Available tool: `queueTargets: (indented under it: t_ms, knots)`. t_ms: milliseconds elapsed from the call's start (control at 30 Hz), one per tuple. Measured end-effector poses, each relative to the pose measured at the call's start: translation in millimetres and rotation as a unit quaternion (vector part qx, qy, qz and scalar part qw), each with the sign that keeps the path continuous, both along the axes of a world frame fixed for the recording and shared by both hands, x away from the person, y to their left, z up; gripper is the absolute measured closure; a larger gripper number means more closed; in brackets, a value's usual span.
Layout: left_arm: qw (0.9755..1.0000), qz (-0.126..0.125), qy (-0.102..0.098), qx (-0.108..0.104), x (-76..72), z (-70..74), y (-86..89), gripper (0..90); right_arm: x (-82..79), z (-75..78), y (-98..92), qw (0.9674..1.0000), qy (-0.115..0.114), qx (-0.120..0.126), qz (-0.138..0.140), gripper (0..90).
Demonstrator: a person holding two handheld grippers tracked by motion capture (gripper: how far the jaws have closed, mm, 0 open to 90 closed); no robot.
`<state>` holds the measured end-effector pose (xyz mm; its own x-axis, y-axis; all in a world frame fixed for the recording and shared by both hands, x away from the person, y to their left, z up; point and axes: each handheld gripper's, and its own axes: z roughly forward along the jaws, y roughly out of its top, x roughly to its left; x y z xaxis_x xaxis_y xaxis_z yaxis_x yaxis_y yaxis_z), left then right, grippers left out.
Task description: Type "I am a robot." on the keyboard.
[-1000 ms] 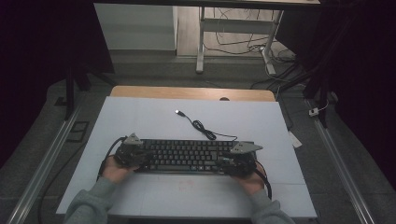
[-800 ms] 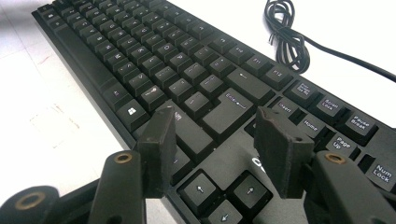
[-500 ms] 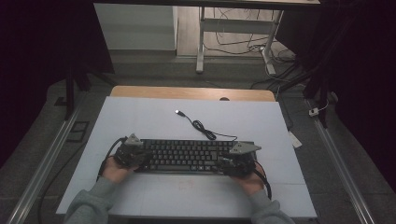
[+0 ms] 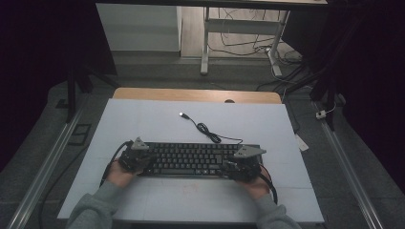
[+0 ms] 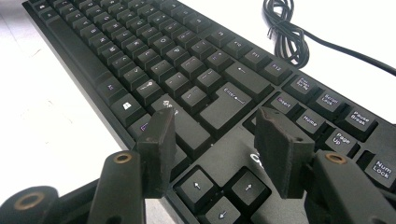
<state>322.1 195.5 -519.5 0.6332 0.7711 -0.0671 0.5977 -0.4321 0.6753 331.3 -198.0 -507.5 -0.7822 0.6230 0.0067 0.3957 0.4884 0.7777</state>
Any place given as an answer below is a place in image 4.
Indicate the grey cabinet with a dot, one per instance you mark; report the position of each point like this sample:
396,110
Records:
137,28

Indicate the aluminium rail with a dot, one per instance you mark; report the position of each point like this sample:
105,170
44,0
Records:
47,165
347,165

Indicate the person's left hand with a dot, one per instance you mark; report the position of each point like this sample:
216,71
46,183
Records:
119,176

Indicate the black keyboard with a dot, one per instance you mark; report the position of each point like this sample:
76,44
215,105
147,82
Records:
191,159

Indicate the wooden table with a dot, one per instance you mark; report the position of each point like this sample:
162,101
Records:
191,94

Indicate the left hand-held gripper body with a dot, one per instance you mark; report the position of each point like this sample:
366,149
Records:
132,159

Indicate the black floor frame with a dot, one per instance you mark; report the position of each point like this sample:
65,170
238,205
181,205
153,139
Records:
71,135

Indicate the white paper tag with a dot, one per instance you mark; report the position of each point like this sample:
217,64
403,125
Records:
302,143

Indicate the small white adapter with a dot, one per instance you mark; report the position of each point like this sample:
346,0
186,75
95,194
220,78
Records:
321,114

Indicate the dark curtain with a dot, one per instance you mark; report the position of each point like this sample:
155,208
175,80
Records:
372,79
38,57

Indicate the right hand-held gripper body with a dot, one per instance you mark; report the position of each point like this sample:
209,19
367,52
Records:
248,168

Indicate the white board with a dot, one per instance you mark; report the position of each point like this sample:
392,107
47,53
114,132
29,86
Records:
159,124

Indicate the white-legged desk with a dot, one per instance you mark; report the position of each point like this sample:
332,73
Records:
238,26

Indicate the black stand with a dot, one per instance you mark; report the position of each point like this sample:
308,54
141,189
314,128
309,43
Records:
329,92
71,95

